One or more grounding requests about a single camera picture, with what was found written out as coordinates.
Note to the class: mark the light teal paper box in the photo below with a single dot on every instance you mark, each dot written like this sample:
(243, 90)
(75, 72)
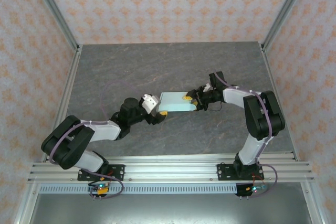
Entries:
(173, 102)

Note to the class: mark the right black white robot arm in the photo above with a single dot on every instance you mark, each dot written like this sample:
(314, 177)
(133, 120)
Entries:
(262, 113)

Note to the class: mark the grey metal sheet panel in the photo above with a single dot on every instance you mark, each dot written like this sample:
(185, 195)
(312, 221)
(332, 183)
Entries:
(168, 209)

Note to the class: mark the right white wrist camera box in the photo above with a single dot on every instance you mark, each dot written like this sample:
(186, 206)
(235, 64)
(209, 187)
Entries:
(207, 87)

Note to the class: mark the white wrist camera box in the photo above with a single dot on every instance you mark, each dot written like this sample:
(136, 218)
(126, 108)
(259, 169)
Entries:
(207, 87)
(151, 103)

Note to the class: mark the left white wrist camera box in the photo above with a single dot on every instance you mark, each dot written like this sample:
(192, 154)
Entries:
(151, 103)

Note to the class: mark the aluminium mounting rail beam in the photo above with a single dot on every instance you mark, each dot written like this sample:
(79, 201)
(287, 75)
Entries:
(170, 169)

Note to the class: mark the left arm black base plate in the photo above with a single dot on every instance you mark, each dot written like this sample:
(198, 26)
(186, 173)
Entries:
(116, 172)

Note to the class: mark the aluminium table side rail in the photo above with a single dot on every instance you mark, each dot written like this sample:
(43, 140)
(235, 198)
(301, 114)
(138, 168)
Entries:
(69, 85)
(273, 77)

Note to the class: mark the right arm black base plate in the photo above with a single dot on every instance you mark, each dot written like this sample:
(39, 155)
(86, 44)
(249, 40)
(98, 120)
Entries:
(225, 172)

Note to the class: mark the aluminium frame post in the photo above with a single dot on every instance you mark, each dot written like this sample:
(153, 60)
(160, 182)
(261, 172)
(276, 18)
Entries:
(284, 9)
(53, 9)

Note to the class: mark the aluminium frame strut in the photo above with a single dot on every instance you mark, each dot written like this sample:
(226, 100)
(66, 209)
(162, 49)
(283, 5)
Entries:
(25, 205)
(313, 205)

